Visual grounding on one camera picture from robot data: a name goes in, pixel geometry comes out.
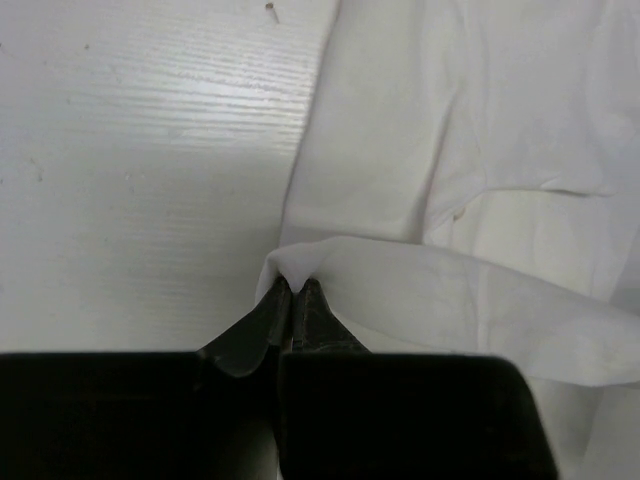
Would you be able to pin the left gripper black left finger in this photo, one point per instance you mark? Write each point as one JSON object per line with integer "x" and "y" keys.
{"x": 141, "y": 415}

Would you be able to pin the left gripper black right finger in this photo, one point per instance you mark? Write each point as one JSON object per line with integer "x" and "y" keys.
{"x": 349, "y": 413}

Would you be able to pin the white printed t-shirt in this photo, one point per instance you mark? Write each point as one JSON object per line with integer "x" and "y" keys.
{"x": 468, "y": 182}

